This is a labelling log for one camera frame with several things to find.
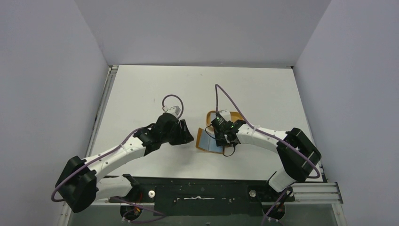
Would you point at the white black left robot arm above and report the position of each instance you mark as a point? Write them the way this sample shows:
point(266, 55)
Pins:
point(79, 181)

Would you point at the yellow leather card holder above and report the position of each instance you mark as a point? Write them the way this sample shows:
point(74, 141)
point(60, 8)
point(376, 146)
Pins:
point(206, 143)

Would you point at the aluminium frame rail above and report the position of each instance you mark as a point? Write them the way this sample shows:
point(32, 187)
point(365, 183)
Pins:
point(315, 193)

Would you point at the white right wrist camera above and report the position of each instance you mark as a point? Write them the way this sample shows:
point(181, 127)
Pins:
point(225, 114)

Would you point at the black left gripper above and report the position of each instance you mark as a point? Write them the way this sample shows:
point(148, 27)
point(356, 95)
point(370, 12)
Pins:
point(184, 136)

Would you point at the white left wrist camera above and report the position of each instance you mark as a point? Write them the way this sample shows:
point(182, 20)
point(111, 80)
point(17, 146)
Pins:
point(175, 110)

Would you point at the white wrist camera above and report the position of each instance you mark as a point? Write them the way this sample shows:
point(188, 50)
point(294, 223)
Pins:
point(175, 110)
point(225, 114)

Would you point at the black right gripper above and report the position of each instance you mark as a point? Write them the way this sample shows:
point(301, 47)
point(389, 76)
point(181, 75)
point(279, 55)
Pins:
point(219, 128)

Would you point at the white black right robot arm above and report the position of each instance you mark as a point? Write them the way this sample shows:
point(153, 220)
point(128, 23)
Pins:
point(297, 153)

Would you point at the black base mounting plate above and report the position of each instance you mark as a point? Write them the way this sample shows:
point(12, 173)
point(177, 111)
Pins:
point(205, 207)

